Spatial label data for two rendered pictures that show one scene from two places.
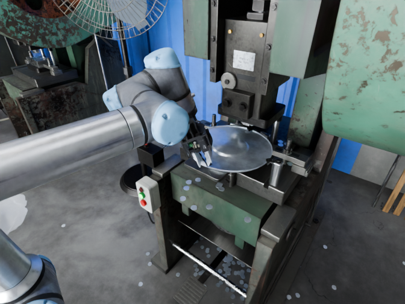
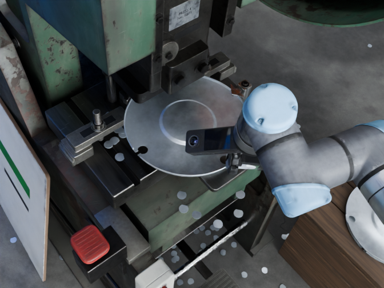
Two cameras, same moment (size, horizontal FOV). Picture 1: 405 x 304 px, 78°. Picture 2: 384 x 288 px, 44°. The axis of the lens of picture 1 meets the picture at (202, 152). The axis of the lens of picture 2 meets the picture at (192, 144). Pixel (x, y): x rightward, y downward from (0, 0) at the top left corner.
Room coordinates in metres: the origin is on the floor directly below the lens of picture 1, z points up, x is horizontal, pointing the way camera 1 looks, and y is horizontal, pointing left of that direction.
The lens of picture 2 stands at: (0.64, 0.56, 1.64)
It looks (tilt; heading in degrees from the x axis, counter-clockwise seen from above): 55 degrees down; 277
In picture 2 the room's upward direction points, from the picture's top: 8 degrees clockwise
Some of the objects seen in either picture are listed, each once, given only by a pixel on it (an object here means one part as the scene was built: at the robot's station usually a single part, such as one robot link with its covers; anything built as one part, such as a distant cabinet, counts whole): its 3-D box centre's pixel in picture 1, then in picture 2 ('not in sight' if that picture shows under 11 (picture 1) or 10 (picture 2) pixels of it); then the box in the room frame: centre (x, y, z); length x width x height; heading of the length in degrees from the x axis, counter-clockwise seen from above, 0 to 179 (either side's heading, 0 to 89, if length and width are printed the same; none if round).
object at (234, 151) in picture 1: (229, 145); (188, 121); (0.74, -0.10, 0.78); 0.29 x 0.29 x 0.01
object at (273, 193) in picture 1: (244, 154); (154, 115); (0.84, -0.17, 0.68); 0.45 x 0.30 x 0.06; 53
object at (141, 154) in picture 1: (152, 164); (103, 263); (0.84, 0.21, 0.62); 0.10 x 0.06 x 0.20; 53
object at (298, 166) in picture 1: (288, 152); (207, 65); (0.73, -0.31, 0.76); 0.17 x 0.06 x 0.10; 53
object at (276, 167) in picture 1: (276, 172); (242, 95); (0.63, -0.24, 0.75); 0.03 x 0.03 x 0.10; 53
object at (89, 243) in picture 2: not in sight; (91, 249); (0.85, 0.23, 0.72); 0.07 x 0.06 x 0.08; 143
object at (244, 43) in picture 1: (249, 66); (169, 11); (0.80, -0.15, 1.04); 0.17 x 0.15 x 0.30; 143
